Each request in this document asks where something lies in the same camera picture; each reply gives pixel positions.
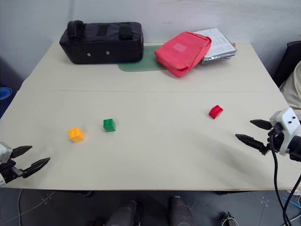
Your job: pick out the black padded carry case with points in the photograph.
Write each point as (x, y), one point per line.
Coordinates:
(103, 46)

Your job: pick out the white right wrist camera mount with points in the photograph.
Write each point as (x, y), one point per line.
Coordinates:
(288, 123)

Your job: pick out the person in beige clothing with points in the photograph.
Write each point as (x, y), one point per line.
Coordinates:
(294, 91)

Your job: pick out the green mat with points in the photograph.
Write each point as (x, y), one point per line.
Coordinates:
(141, 62)

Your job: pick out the black chair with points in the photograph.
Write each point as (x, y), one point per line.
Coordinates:
(288, 61)

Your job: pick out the red toy brick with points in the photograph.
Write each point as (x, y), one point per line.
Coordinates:
(215, 112)

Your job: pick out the blue bucket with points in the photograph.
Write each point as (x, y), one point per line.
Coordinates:
(4, 94)

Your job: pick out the silver printed foil package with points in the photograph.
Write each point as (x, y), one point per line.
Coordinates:
(221, 46)

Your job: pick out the red fabric pouch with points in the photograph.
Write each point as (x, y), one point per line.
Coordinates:
(181, 54)

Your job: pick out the orange toy brick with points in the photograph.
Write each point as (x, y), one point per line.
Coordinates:
(76, 135)

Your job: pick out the dark rounded shape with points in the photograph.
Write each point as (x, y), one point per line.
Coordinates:
(181, 212)
(123, 214)

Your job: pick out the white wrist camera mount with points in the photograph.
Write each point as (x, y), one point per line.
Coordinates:
(4, 151)
(288, 123)

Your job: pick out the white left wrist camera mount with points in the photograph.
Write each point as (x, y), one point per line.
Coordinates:
(4, 151)

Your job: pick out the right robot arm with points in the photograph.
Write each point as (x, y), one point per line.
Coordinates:
(295, 148)

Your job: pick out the green toy brick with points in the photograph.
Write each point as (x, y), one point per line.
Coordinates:
(109, 125)

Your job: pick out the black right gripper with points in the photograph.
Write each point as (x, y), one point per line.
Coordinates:
(277, 139)

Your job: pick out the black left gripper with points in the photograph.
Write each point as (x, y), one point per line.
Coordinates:
(8, 170)

